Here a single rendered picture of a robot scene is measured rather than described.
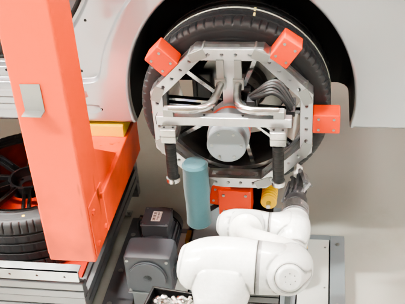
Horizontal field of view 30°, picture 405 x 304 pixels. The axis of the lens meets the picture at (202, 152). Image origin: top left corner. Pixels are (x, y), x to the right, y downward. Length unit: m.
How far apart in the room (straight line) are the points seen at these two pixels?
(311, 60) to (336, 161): 1.41
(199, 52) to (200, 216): 0.58
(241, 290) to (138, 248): 0.98
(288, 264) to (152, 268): 1.02
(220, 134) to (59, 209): 0.56
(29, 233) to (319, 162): 1.63
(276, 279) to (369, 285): 1.43
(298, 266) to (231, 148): 0.75
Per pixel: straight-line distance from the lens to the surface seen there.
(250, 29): 2.44
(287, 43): 2.36
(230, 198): 2.68
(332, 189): 3.64
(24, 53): 2.12
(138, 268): 2.68
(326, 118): 2.48
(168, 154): 2.35
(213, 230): 3.03
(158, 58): 2.44
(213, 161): 2.71
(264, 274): 1.76
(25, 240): 2.82
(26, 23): 2.08
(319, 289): 2.99
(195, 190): 2.53
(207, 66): 2.71
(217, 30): 2.45
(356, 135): 4.05
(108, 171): 2.63
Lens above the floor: 2.14
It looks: 33 degrees down
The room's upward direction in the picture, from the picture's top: 4 degrees counter-clockwise
